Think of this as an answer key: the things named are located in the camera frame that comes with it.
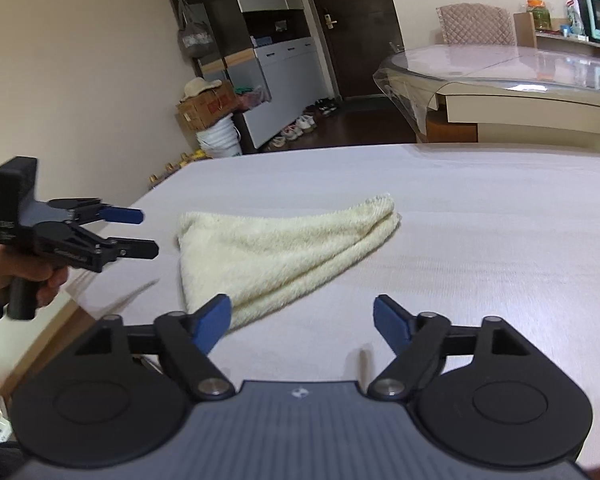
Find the straw hat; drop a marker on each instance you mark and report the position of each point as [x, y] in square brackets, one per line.
[197, 87]

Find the wooden desktop shelf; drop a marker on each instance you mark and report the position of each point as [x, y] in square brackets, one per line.
[522, 30]

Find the cream terry towel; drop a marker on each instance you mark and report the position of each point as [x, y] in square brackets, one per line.
[280, 250]

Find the red and white carton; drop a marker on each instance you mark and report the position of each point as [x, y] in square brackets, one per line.
[575, 15]

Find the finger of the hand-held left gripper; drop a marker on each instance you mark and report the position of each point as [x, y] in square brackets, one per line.
[140, 250]
[125, 215]

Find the row of shoes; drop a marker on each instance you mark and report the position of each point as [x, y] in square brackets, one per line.
[290, 132]

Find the dark wooden door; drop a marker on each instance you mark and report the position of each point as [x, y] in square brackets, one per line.
[360, 0]

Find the orange-lidded jar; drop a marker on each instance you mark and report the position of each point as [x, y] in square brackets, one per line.
[539, 17]

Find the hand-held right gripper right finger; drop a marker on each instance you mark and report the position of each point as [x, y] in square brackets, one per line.
[392, 325]

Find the printed cardboard box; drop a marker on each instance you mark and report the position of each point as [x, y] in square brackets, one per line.
[210, 110]

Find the row of gold-capped bottles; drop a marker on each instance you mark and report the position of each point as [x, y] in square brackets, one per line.
[170, 167]

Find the quilted dining chair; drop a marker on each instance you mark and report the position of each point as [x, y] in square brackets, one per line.
[475, 25]

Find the blue box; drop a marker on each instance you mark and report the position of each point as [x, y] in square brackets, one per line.
[261, 40]

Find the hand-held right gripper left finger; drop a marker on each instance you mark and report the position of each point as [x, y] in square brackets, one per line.
[212, 322]

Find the grey and white cabinet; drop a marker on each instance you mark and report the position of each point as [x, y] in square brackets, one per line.
[280, 85]

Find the red plastic bag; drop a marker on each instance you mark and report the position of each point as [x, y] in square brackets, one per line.
[252, 97]

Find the stack of white buckets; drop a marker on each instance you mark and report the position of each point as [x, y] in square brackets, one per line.
[222, 140]

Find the grey hanging plastic bag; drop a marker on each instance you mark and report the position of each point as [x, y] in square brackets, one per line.
[195, 37]

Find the glass-topped dining table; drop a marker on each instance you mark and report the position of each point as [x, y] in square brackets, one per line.
[455, 60]

